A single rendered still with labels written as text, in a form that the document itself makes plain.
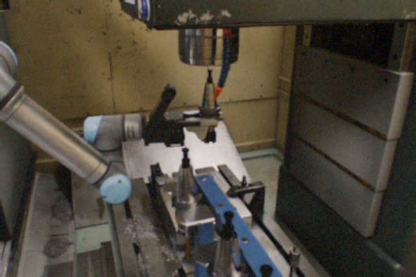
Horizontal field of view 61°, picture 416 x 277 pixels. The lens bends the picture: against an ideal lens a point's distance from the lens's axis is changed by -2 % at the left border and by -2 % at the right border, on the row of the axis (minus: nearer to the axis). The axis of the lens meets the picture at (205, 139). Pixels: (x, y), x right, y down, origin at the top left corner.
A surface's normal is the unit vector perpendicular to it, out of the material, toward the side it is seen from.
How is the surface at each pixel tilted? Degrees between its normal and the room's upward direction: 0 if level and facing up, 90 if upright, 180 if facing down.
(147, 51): 90
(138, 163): 24
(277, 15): 90
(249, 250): 0
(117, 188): 90
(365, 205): 90
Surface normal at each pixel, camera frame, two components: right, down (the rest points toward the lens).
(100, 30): 0.32, 0.38
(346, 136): -0.94, 0.13
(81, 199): 0.13, -0.69
